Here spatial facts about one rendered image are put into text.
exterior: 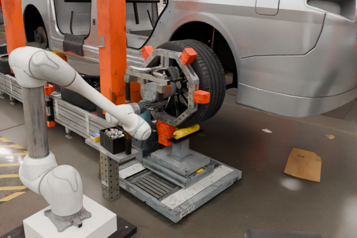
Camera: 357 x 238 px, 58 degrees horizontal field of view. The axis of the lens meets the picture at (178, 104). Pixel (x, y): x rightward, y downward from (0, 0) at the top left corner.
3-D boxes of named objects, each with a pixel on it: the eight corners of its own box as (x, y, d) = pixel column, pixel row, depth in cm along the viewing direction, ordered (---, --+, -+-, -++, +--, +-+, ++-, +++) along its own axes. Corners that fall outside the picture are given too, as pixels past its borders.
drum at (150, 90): (177, 98, 239) (178, 79, 234) (156, 103, 224) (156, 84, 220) (163, 93, 248) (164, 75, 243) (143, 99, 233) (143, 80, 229)
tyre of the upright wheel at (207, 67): (234, 51, 226) (168, 31, 266) (214, 54, 210) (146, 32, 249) (219, 134, 252) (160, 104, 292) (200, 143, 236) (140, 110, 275)
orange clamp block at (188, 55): (191, 64, 224) (197, 54, 218) (184, 65, 218) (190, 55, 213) (185, 57, 226) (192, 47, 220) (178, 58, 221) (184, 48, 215)
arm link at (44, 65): (81, 66, 148) (61, 61, 155) (53, 45, 133) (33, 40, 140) (67, 92, 145) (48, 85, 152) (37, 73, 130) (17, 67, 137)
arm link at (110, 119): (122, 115, 199) (136, 125, 192) (101, 121, 188) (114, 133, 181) (125, 99, 194) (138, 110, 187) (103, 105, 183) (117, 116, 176)
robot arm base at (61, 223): (62, 238, 153) (61, 228, 151) (42, 213, 167) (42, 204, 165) (96, 220, 165) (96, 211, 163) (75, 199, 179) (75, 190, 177)
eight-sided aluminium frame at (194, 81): (196, 130, 232) (201, 55, 215) (190, 133, 228) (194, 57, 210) (146, 111, 267) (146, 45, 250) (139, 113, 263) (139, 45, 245)
